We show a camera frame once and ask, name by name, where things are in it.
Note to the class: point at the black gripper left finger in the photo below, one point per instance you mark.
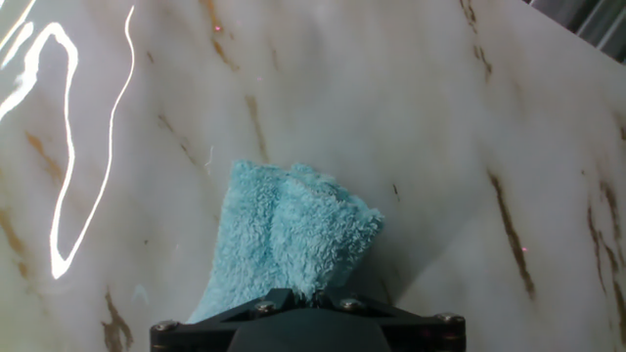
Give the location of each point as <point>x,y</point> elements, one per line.
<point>195,335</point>

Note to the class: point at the light blue terry cloth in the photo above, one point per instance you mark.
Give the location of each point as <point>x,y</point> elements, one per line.
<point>283,230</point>

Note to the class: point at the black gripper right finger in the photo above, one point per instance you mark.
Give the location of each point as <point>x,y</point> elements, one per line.
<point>425,335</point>

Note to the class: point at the marble pattern table mat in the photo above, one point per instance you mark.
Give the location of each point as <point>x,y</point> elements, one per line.
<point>440,122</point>

